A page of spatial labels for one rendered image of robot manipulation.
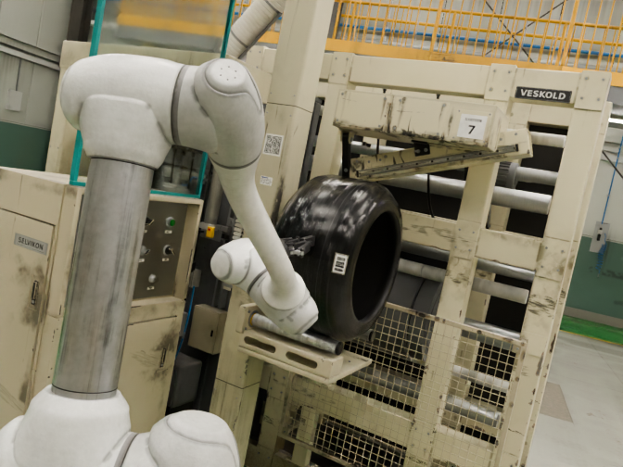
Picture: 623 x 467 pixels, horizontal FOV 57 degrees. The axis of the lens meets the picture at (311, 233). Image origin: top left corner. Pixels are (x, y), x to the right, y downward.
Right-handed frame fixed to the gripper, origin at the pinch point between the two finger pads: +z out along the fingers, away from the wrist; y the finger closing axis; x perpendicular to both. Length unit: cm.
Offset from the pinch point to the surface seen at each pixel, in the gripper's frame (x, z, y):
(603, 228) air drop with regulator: 96, 944, -56
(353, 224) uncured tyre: -6.2, 10.5, -9.6
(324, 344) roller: 34.2, 10.1, -5.8
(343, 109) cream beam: -40, 55, 21
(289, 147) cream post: -24.6, 27.1, 26.4
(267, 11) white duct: -76, 63, 67
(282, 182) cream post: -12.5, 25.1, 26.5
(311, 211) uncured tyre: -7.6, 8.4, 4.5
